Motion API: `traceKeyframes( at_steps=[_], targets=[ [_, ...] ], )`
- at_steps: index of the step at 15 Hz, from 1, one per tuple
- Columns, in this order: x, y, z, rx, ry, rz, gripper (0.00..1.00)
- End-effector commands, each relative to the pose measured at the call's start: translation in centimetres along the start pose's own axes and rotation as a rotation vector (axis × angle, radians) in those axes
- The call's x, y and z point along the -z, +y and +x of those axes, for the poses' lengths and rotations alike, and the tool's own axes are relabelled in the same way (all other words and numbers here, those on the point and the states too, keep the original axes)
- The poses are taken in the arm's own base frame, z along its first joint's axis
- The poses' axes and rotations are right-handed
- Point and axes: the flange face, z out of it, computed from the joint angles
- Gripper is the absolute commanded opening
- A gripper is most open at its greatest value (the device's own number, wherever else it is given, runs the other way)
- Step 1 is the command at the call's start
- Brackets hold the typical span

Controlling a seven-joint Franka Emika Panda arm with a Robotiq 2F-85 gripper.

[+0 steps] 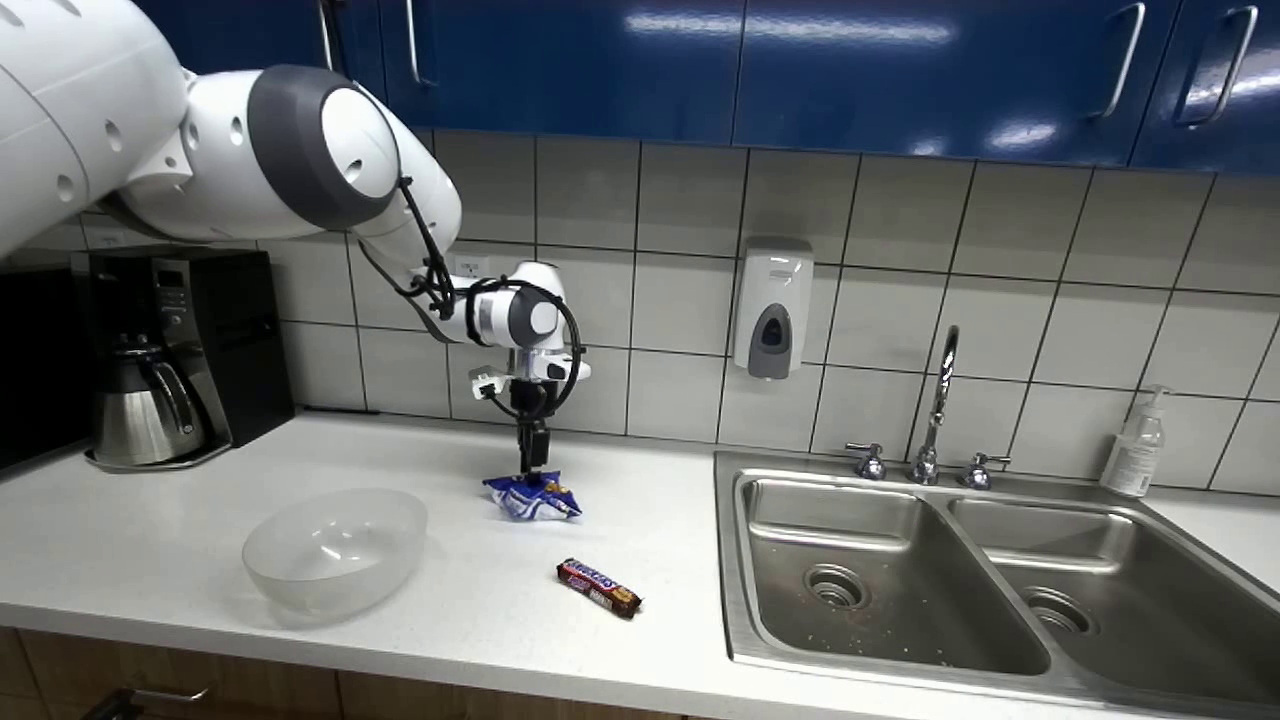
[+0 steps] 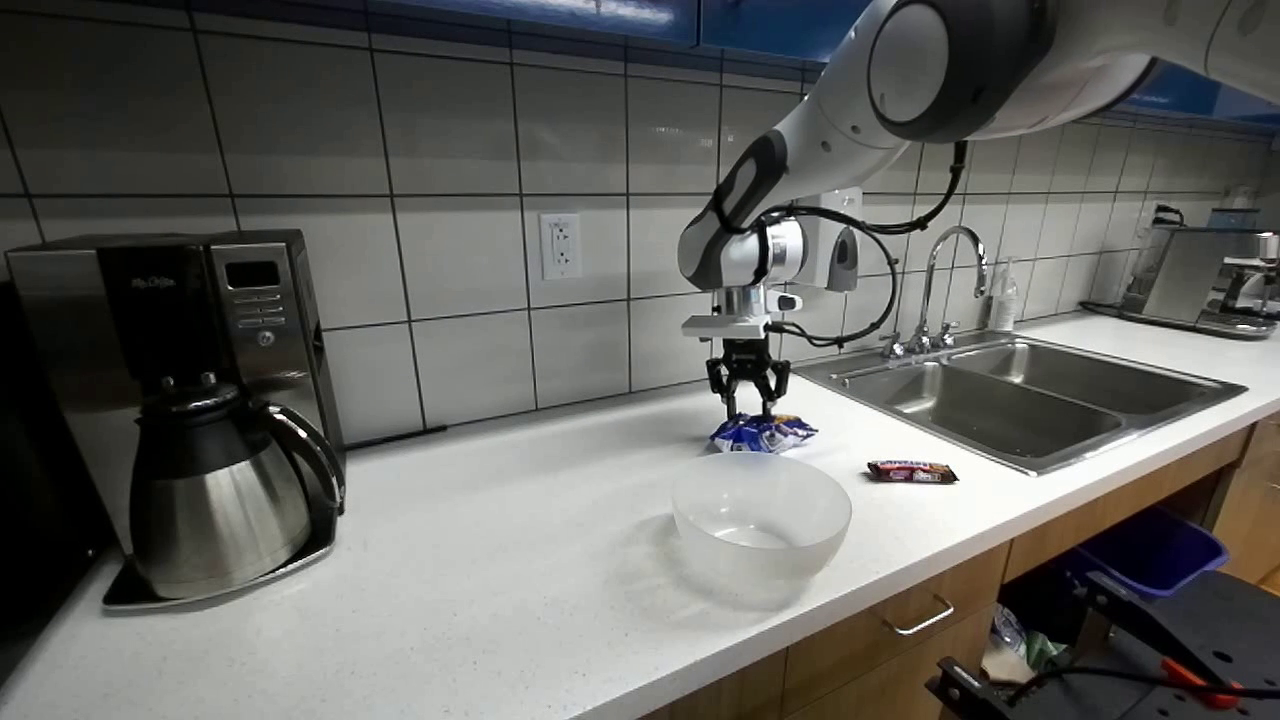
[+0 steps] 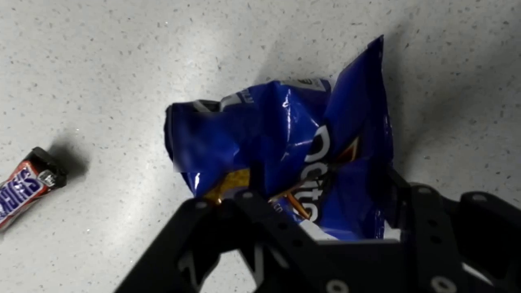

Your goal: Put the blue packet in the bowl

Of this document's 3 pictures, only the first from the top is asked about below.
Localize black coffee maker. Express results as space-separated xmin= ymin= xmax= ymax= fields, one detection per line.
xmin=86 ymin=246 xmax=302 ymax=472

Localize chrome faucet handle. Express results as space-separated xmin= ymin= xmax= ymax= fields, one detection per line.
xmin=960 ymin=450 xmax=1014 ymax=492
xmin=839 ymin=440 xmax=891 ymax=485

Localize brown candy bar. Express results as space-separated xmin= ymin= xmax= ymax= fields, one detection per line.
xmin=554 ymin=552 xmax=647 ymax=623

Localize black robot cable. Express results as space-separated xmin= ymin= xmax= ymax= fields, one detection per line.
xmin=352 ymin=172 xmax=591 ymax=420

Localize steel coffee carafe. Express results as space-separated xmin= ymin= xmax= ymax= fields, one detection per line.
xmin=94 ymin=331 xmax=219 ymax=472

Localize blue snack packet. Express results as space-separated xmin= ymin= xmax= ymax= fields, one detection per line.
xmin=482 ymin=462 xmax=589 ymax=526

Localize wooden lower cabinets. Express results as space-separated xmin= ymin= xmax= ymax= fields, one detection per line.
xmin=0 ymin=623 xmax=696 ymax=720

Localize blue upper cabinets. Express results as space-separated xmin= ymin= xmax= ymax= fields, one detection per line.
xmin=134 ymin=0 xmax=1280 ymax=175

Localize black appliance box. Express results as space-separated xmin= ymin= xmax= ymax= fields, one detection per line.
xmin=0 ymin=256 xmax=98 ymax=472

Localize silver drawer handle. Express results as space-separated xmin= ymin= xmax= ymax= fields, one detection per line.
xmin=86 ymin=679 xmax=211 ymax=720

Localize silver cabinet handle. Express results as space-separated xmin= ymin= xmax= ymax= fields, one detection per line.
xmin=1175 ymin=0 xmax=1264 ymax=132
xmin=1095 ymin=0 xmax=1151 ymax=124
xmin=313 ymin=0 xmax=339 ymax=73
xmin=395 ymin=0 xmax=431 ymax=90

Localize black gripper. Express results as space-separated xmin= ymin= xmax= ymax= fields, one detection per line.
xmin=507 ymin=375 xmax=559 ymax=475

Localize white pump bottle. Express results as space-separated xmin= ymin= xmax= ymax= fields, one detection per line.
xmin=1095 ymin=382 xmax=1171 ymax=499

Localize clear plastic bowl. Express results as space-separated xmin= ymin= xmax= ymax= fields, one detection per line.
xmin=239 ymin=485 xmax=431 ymax=629

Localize white wall soap dispenser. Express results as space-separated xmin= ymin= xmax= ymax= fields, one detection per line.
xmin=734 ymin=241 xmax=815 ymax=382

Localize stainless steel double sink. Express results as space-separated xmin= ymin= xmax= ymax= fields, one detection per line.
xmin=712 ymin=450 xmax=1280 ymax=714

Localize chrome faucet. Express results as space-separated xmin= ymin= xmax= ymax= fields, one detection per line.
xmin=908 ymin=318 xmax=965 ymax=486

